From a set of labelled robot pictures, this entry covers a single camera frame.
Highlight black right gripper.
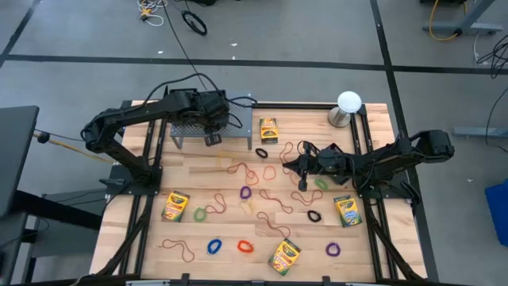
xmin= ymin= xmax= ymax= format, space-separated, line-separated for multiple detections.
xmin=283 ymin=141 xmax=325 ymax=192

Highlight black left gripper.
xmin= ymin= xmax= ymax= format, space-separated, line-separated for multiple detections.
xmin=198 ymin=90 xmax=231 ymax=147

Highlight black slotted plastic bin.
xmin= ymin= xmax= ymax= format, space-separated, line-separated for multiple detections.
xmin=170 ymin=114 xmax=199 ymax=127

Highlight yellow green Crayola crayon box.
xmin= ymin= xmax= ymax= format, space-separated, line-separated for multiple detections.
xmin=260 ymin=117 xmax=279 ymax=145
xmin=160 ymin=190 xmax=191 ymax=222
xmin=267 ymin=238 xmax=302 ymax=276
xmin=333 ymin=194 xmax=363 ymax=228

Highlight blue coil wristband keychain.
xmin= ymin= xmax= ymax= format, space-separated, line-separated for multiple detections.
xmin=206 ymin=238 xmax=223 ymax=256

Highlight dark grey desk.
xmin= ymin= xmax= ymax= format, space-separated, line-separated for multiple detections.
xmin=0 ymin=105 xmax=40 ymax=218

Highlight grey perforated metal shelf riser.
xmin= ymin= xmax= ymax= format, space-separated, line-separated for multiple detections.
xmin=169 ymin=90 xmax=254 ymax=151

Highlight yellow rod with black knob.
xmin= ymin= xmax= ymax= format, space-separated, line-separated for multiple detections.
xmin=33 ymin=129 xmax=114 ymax=164

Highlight grey metal floor bar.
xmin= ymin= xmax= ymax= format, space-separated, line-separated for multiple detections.
xmin=452 ymin=126 xmax=508 ymax=139

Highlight blue plastic bin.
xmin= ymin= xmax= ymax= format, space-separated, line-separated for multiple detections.
xmin=484 ymin=178 xmax=508 ymax=248

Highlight grey metal table base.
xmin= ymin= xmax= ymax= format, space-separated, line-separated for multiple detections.
xmin=421 ymin=0 xmax=503 ymax=37

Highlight long black floor cable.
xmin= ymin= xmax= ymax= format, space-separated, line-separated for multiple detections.
xmin=161 ymin=0 xmax=207 ymax=87

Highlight coiled black floor cable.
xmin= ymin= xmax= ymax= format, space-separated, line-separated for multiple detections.
xmin=181 ymin=10 xmax=209 ymax=37

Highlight white yellow cable bundle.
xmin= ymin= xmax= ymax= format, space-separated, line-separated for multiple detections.
xmin=137 ymin=0 xmax=166 ymax=28

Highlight yellow floor cable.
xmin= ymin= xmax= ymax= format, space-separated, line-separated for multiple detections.
xmin=429 ymin=0 xmax=461 ymax=42

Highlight tangled black floor cables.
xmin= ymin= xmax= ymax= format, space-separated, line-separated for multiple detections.
xmin=475 ymin=33 xmax=508 ymax=80

